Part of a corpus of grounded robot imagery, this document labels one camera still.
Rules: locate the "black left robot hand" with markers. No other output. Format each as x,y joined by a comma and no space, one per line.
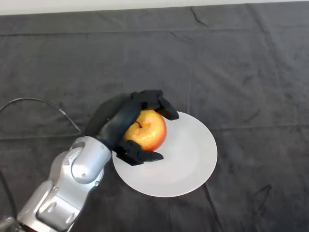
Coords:
116,118

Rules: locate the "red yellow apple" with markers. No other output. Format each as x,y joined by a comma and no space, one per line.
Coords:
149,135

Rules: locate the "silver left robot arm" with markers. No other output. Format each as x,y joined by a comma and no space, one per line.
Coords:
70,178

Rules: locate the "white round plate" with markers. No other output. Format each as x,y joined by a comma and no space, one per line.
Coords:
183,164

